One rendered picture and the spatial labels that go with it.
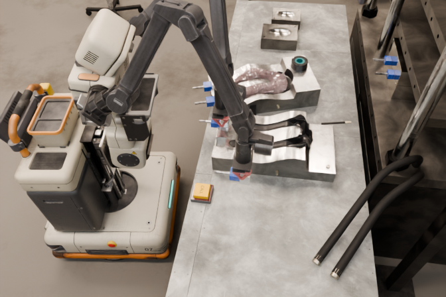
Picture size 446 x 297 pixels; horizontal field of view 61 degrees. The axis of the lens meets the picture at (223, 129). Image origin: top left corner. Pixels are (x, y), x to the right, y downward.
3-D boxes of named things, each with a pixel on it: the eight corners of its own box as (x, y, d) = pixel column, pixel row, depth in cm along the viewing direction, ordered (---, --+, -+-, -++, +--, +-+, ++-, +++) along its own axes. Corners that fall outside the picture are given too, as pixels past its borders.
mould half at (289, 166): (212, 170, 160) (210, 150, 150) (222, 124, 177) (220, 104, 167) (332, 182, 154) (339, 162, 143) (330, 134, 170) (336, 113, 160)
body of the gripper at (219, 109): (231, 100, 161) (230, 87, 156) (227, 117, 155) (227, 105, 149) (216, 99, 162) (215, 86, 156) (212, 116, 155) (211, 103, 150)
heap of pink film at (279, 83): (238, 102, 178) (237, 90, 172) (231, 77, 189) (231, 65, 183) (291, 95, 180) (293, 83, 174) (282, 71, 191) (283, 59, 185)
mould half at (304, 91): (215, 119, 179) (214, 103, 171) (208, 83, 196) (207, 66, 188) (317, 105, 183) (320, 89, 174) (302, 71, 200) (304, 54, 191)
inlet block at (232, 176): (214, 181, 143) (214, 173, 139) (216, 170, 146) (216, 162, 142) (249, 185, 142) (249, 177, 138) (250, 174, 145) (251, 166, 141)
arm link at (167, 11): (168, -17, 108) (155, -9, 100) (208, 10, 110) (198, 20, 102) (115, 91, 134) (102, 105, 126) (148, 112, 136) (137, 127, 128)
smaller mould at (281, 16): (271, 28, 227) (271, 19, 222) (272, 16, 235) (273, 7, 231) (299, 29, 225) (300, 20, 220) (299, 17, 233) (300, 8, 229)
